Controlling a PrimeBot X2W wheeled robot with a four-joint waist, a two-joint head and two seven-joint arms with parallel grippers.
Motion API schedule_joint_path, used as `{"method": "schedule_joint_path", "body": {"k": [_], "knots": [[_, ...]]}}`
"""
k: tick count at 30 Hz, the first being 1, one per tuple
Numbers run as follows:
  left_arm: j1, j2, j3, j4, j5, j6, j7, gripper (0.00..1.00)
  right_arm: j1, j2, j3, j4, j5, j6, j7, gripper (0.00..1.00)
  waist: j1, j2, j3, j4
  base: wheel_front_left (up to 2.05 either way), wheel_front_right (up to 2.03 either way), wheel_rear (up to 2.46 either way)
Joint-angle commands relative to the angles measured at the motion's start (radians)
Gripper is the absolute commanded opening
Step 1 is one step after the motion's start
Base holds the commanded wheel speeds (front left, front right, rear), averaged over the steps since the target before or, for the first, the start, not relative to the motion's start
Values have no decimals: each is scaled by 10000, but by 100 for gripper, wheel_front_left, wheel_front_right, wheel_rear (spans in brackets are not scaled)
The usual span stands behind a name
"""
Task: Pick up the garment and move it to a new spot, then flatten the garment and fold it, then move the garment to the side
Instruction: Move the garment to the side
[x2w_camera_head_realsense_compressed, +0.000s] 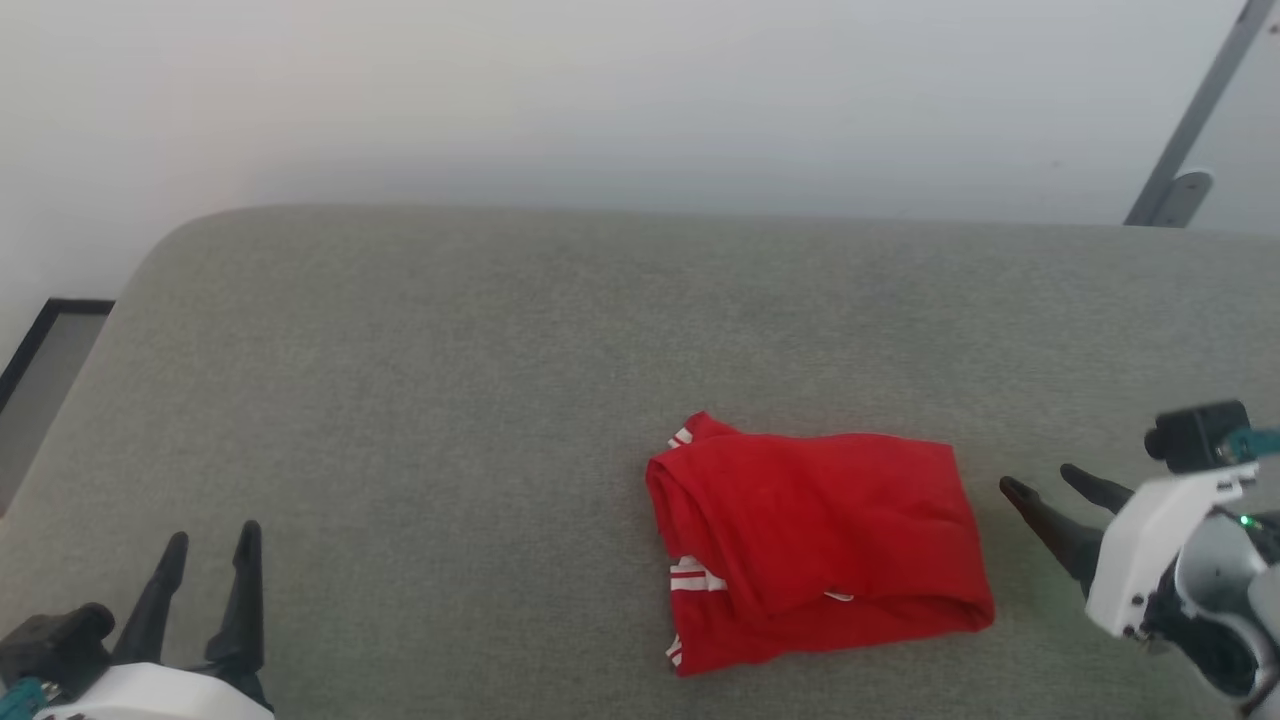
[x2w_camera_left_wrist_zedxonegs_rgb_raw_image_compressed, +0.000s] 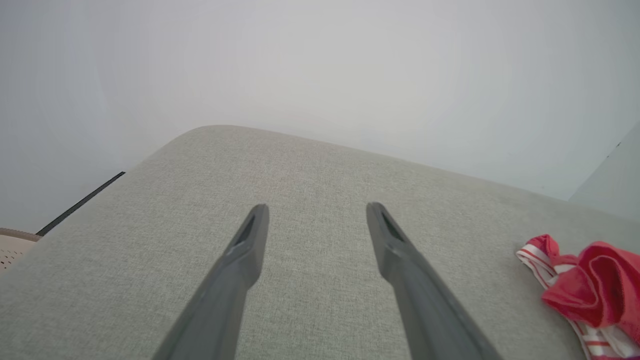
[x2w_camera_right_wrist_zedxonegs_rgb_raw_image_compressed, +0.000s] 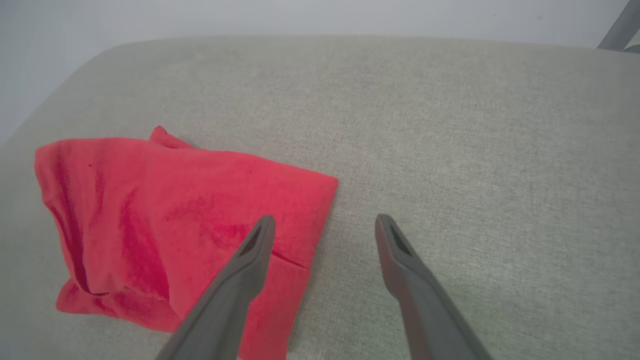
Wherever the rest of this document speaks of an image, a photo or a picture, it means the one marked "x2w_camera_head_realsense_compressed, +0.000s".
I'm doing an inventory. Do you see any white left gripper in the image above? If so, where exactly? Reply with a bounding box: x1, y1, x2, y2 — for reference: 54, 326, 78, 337
35, 519, 277, 720

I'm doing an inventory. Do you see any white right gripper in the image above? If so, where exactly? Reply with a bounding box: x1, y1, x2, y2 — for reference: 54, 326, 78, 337
998, 462, 1261, 643

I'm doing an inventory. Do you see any red and white jersey garment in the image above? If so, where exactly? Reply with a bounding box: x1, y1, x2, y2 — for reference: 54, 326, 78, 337
644, 410, 997, 679

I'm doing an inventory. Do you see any black framed floor panel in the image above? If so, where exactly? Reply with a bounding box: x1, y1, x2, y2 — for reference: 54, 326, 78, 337
0, 297, 117, 516

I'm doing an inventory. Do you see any grey fabric sofa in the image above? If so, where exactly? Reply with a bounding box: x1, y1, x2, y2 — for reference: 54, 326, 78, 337
0, 204, 1280, 720

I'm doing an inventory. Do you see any grey metal pole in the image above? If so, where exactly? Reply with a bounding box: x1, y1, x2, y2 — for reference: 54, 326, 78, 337
1124, 0, 1280, 229

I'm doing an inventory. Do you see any teal right camera connector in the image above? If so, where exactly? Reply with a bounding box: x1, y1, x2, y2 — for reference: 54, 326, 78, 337
1224, 427, 1280, 464

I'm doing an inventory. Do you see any teal camera connector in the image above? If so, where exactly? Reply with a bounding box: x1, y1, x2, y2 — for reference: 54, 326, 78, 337
1224, 427, 1280, 464
0, 677, 49, 717

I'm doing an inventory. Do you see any teal left camera connector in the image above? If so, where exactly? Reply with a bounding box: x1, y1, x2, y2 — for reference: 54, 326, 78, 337
0, 677, 49, 717

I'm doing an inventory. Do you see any grey metal pole bracket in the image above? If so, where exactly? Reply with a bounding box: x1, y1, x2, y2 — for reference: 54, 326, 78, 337
1148, 171, 1214, 229

